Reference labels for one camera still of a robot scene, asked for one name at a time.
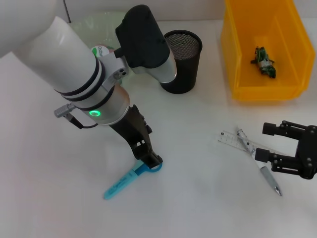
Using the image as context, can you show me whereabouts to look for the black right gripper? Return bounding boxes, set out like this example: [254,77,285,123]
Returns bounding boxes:
[254,120,317,180]

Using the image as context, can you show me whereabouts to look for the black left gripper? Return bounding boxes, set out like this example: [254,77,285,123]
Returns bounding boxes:
[108,104,163,170]

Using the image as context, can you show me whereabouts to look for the blue sheathed scissors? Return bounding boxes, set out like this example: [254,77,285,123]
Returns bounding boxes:
[103,161,164,201]

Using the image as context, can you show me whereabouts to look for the transparent plastic ruler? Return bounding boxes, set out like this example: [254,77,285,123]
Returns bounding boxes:
[217,129,273,153]

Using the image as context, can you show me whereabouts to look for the clear green label water bottle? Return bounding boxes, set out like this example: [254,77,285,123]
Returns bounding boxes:
[91,44,110,60]

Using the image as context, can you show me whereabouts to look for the white grey ballpoint pen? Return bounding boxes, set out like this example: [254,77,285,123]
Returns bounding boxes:
[235,125,283,196]

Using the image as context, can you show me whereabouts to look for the black mesh pen holder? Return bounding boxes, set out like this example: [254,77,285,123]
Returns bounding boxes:
[159,29,203,94]

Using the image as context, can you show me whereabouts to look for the green glass fruit plate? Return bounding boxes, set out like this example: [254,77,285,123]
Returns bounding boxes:
[68,11,139,86]

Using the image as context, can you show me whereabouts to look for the yellow plastic storage bin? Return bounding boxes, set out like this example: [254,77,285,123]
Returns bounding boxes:
[220,0,317,102]

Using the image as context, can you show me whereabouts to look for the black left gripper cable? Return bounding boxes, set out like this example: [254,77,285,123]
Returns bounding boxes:
[53,104,99,130]

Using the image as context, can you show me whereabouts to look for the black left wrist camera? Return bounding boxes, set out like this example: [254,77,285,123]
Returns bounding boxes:
[115,4,178,85]

